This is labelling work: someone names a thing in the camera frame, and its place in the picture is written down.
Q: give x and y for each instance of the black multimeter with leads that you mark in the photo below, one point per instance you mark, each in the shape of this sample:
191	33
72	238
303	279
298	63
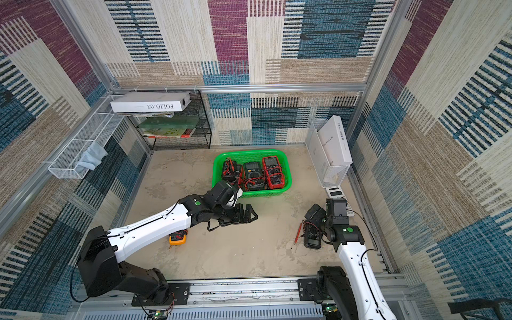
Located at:
231	171

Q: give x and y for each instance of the white calculator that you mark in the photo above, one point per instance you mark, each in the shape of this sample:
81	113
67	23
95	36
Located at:
337	193

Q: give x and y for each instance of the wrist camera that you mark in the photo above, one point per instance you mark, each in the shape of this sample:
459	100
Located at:
337	212
223	195

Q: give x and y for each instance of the large red multimeter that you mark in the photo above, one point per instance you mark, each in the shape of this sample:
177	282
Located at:
240	180

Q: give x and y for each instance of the yellow multimeter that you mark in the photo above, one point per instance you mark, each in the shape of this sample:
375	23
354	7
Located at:
178	238

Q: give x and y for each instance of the light blue cloth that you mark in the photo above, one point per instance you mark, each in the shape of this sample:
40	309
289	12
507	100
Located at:
91	158

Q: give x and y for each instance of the clear file holder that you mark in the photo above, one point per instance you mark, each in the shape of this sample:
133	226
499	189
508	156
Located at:
328	176

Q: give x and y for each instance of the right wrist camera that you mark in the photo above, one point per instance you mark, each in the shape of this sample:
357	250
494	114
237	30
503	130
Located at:
337	212

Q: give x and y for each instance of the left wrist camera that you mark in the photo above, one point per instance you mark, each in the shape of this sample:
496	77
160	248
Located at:
223	195

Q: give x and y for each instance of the small black multimeter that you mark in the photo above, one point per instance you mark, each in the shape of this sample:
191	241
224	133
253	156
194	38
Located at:
310	234

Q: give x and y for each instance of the black wire shelf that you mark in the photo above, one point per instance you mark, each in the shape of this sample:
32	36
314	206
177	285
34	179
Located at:
199	138

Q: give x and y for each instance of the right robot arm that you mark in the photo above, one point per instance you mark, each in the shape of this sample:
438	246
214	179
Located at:
353	287

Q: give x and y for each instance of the white folio box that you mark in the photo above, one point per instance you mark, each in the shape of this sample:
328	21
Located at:
151	102

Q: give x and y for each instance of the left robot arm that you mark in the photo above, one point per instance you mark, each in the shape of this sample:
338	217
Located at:
102	261

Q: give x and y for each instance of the white wire wall basket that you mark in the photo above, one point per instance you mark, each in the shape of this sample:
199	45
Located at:
98	128

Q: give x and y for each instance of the small red multimeter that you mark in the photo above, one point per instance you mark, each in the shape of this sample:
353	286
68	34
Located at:
273	173

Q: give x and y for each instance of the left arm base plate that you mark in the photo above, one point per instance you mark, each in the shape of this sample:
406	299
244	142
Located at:
172	293

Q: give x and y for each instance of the white box in holder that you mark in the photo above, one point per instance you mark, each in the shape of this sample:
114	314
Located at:
334	142

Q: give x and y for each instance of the green book on shelf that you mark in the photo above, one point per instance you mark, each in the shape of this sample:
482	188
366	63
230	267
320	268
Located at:
168	127

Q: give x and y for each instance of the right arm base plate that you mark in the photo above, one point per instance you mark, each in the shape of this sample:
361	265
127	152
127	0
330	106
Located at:
308	290

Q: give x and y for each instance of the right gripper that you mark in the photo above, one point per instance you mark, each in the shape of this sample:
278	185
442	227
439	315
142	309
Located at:
314	223

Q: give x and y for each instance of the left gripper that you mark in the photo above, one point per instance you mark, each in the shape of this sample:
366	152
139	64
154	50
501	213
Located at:
239	218

